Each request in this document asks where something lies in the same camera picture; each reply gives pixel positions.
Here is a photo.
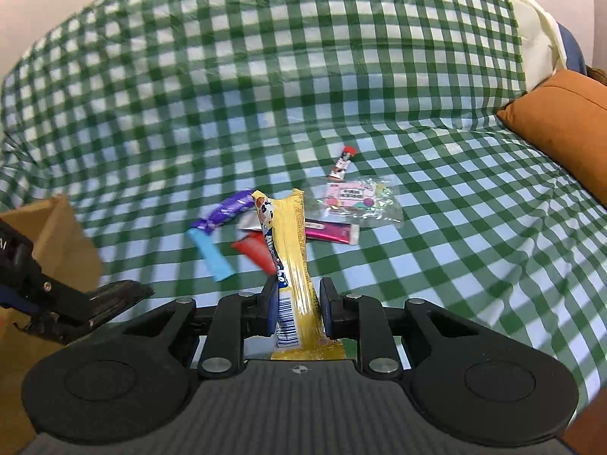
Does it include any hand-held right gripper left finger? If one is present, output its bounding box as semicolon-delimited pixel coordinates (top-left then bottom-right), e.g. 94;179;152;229
118;275;280;380

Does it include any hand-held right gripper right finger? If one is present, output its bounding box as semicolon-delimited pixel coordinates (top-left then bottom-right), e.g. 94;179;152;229
319;276;487;376

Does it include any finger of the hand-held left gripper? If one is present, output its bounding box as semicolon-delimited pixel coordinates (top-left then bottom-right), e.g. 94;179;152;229
57;281;156;343

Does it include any cardboard box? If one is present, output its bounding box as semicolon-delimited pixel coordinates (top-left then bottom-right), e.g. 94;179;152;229
0;194;106;455

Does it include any yellow snack packet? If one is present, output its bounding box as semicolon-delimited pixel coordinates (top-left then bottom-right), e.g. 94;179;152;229
250;188;348;362

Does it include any purple magenta stick packet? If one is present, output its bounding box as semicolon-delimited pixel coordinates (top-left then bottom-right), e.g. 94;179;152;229
237;212;360;246

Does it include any light blue stick packet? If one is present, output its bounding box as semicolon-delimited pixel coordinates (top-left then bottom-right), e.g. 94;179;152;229
186;227;235;282

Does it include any purple candy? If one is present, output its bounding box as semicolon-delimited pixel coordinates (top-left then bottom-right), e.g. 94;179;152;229
192;190;257;235

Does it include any clear bag of colourful candy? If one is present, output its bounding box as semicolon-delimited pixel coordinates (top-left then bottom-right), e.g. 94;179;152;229
309;175;405;224

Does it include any small brown red snack bar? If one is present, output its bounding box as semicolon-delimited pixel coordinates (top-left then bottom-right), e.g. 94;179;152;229
327;146;357;182

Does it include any orange pillow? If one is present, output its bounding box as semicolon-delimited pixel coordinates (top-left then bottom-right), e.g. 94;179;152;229
496;69;607;210

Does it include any white cloth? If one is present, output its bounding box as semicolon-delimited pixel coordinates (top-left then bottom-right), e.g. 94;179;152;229
509;0;568;92

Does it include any blue cushion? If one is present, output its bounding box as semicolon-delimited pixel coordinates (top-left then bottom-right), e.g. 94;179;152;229
557;23;588;75

